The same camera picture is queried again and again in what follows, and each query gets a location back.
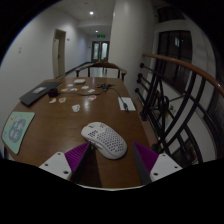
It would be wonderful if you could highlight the black closed laptop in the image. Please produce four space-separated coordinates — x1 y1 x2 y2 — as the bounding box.
18 81 63 107

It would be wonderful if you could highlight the side door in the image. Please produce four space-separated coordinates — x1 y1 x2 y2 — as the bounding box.
52 28 67 80

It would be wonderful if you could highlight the white perforated computer mouse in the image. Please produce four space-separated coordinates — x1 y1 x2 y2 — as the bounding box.
80 121 128 160

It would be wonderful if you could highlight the dark framed window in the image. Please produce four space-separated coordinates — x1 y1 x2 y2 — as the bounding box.
156 29 193 91

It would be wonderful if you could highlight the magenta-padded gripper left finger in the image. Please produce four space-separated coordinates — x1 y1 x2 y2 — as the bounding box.
38 141 93 185

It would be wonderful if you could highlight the wood-topped black metal railing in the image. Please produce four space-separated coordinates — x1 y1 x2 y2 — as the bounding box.
134 52 224 168

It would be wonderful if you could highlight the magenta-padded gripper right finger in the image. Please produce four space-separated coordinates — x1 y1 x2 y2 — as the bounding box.
132 141 184 186

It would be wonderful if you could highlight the black cable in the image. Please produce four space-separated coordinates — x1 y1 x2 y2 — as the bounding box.
56 83 130 112

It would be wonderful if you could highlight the wooden chair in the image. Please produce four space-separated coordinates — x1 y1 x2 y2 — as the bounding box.
74 60 128 82

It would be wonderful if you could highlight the mint green printed mouse pad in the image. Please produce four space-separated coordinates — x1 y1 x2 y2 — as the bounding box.
1 111 36 155

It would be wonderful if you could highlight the white paper sheet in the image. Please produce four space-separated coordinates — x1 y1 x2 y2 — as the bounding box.
117 96 137 112

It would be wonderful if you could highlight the small black block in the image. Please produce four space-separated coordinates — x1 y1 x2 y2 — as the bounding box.
47 87 59 98

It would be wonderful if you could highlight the glazed double door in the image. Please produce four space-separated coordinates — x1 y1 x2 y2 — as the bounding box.
91 40 110 63

